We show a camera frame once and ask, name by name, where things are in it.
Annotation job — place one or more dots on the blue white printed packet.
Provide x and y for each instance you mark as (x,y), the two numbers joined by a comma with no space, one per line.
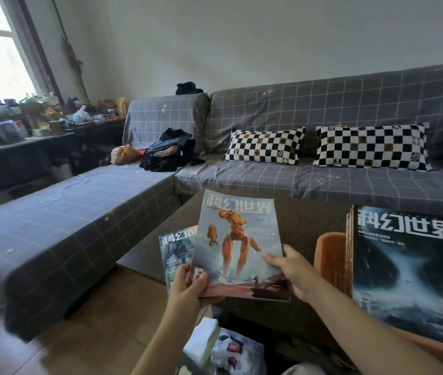
(237,355)

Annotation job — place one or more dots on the person's left hand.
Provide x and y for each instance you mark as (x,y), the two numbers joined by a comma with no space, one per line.
(184,296)

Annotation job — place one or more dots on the person's right forearm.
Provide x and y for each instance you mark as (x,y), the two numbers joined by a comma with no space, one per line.
(370,331)

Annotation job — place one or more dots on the white plastic bag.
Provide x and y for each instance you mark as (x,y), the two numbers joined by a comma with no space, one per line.
(82,116)

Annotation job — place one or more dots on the dark side counter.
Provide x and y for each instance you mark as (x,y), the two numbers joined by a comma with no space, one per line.
(22,167)

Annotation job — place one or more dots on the brown tied plastic bag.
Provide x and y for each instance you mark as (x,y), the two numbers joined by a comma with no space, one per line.
(125,155)

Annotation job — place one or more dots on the grey checked covered sofa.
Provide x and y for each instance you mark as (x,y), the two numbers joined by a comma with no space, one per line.
(323,97)

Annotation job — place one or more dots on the blue green mountain magazine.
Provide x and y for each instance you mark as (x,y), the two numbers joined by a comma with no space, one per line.
(174,249)

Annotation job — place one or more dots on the person's right hand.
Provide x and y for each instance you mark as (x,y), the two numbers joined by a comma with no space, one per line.
(295,273)

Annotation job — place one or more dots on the orange robot cover magazine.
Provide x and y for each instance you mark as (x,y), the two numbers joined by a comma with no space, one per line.
(237,238)

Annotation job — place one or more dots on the brown hanging wall ornament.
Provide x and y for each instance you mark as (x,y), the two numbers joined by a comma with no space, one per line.
(73,58)

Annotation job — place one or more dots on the dark speckled table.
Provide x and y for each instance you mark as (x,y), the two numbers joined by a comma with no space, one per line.
(311,214)

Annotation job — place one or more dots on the dark blue vortex magazine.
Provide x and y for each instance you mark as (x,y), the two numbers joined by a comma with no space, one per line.
(409,269)

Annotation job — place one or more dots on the heap of dark clothes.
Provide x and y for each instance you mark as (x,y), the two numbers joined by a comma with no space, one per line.
(170,152)

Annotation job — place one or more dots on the black crumpled garment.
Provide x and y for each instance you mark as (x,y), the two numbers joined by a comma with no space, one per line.
(189,89)

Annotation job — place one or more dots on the white tissue pack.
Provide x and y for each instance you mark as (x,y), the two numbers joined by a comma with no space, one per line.
(202,341)

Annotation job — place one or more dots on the person's left forearm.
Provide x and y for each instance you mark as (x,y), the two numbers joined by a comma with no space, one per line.
(163,347)

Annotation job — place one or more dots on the yellow packet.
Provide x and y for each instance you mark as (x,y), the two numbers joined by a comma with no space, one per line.
(122,108)

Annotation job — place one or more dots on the clutter of household items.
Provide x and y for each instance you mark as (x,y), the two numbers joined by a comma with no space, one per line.
(18,121)

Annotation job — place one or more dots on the orange plastic basket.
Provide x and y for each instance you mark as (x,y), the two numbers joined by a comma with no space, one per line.
(331,257)

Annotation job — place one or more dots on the black white checkered pillow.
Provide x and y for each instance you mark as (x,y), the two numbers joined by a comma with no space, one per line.
(264,146)
(370,147)

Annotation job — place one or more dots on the thick stack of magazines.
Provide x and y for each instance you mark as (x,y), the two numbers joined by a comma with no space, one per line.
(348,249)

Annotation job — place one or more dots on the person's light trousers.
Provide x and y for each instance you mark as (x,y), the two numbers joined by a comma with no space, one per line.
(303,370)

